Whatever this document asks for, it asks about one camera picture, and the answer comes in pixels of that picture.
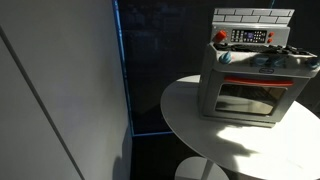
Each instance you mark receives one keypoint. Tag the short blue frame strip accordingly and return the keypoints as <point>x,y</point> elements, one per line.
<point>272,3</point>

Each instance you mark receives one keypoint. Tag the red round dial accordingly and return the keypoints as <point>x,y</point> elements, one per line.
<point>220,36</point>

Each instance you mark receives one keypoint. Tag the orange button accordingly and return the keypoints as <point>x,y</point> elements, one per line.
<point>271,34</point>
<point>269,40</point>

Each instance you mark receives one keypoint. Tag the black keypad display panel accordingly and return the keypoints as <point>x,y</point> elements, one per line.
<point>249,36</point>

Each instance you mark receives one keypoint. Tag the white table pedestal base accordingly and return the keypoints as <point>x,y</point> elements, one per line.
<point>190,170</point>

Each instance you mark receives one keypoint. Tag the black burner grate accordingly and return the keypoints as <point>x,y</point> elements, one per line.
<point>256,48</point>

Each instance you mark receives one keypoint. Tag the grey oven door with window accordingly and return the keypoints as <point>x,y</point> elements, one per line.
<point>293,100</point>

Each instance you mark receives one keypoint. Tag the long blue frame strip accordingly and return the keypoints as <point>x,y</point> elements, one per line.
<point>122,63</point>

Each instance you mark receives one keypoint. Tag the blue cooker knob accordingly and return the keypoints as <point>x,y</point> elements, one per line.
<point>313,62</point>
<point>277,61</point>
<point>260,60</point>
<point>225,57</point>

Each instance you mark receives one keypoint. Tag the grey toy cooker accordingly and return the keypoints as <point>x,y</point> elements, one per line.
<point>208,86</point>

